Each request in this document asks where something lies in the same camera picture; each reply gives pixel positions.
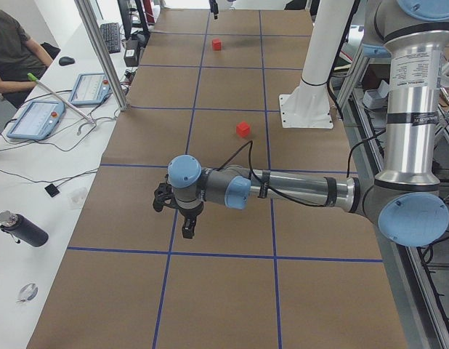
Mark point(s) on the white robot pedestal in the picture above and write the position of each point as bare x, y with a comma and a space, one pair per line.
308, 106

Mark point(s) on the white stick green tip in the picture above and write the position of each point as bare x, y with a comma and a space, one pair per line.
35, 80

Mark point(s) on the seated person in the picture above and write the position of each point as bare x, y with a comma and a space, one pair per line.
19, 56

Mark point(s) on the black power adapter box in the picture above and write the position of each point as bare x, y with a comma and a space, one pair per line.
132, 53

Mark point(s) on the far teach pendant tablet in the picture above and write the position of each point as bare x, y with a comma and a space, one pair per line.
90, 89

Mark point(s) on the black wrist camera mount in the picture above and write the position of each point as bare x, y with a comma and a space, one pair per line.
164, 197

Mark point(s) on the clear plastic lid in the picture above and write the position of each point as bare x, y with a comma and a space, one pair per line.
77, 198

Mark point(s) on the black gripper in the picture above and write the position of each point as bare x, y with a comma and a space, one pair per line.
190, 214

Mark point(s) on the red cube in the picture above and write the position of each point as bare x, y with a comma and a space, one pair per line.
216, 44
243, 129

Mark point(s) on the black keyboard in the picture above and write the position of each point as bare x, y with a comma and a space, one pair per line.
111, 36

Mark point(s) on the black computer mouse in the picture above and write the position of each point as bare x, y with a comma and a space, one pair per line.
64, 61

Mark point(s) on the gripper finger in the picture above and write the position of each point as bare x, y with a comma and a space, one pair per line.
214, 8

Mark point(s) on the black water bottle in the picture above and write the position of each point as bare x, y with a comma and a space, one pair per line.
22, 229

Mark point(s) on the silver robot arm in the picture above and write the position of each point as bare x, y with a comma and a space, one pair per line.
402, 200

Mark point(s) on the small black square device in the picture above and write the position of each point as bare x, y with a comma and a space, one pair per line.
52, 190

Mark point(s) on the aluminium frame post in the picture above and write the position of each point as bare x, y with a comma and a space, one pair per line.
90, 23

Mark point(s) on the near teach pendant tablet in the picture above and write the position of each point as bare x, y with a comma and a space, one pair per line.
37, 121

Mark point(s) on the teach pendant tablet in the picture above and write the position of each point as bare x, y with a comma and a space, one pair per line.
37, 121
90, 89

